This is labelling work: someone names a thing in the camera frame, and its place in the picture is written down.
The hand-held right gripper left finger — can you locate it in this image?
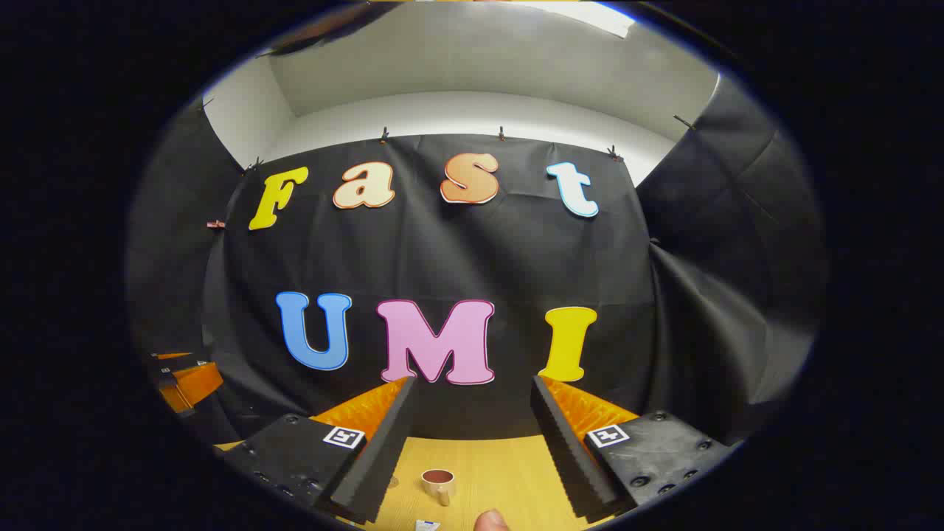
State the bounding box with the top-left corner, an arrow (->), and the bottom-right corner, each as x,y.
220,376 -> 419,526

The black backdrop cloth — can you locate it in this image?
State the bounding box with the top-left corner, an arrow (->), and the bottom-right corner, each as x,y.
125,74 -> 827,451

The beige cup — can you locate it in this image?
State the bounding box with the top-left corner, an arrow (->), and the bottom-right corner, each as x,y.
421,469 -> 456,507

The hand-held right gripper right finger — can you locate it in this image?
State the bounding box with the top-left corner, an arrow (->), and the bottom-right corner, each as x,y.
530,375 -> 740,524

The wooden desktop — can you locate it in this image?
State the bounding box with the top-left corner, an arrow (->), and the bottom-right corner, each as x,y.
214,435 -> 617,531

